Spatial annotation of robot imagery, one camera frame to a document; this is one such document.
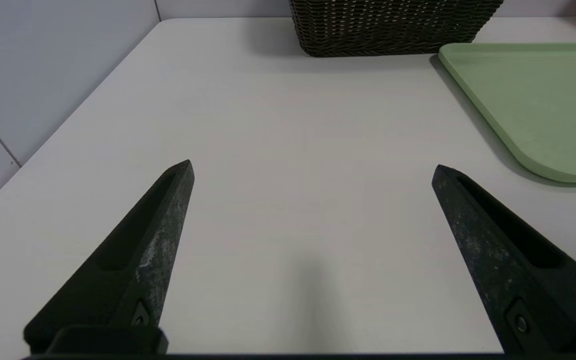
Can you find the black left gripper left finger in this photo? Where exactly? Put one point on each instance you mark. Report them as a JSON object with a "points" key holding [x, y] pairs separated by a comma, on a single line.
{"points": [[133, 270]]}

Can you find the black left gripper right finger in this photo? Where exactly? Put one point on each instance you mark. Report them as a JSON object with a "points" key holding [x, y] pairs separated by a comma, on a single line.
{"points": [[508, 270]]}

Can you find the dark brown wicker basket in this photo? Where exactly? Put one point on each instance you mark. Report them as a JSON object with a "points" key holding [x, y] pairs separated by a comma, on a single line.
{"points": [[388, 27]]}

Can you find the light green plastic tray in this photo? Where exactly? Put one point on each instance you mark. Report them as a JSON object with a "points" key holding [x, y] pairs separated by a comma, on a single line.
{"points": [[543, 105]]}

